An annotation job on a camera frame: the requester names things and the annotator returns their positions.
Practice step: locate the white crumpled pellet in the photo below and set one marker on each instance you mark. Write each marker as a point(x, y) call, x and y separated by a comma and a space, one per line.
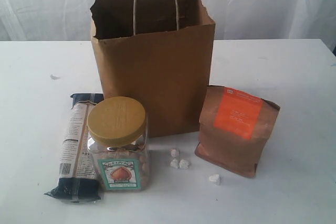
point(174, 163)
point(174, 153)
point(184, 164)
point(215, 179)

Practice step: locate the large brown paper bag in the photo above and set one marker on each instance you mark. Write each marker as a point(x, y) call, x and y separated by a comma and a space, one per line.
point(158, 52)

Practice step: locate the white crumpled pellet middle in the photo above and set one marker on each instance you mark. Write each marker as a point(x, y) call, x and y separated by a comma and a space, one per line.
point(184, 164)

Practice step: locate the white paper scrap on table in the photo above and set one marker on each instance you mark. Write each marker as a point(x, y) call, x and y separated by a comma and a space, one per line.
point(54, 77)

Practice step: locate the nut jar with yellow lid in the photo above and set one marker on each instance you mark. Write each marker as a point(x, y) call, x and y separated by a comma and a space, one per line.
point(117, 144)

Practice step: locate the white backdrop curtain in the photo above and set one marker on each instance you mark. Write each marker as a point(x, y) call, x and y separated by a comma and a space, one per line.
point(235, 19)

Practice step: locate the white crumpled pellet lower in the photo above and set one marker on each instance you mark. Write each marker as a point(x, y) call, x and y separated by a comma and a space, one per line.
point(174, 163)

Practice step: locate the brown pouch with orange label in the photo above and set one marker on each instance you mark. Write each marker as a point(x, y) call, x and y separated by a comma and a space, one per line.
point(234, 129)

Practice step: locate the white crumpled pellet right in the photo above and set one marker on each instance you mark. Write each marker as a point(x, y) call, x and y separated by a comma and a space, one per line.
point(215, 179)

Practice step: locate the dark noodle packet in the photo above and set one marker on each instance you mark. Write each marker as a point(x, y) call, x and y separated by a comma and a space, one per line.
point(77, 179)

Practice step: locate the white crumpled pellet upper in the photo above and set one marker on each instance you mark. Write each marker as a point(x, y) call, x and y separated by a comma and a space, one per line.
point(174, 153)

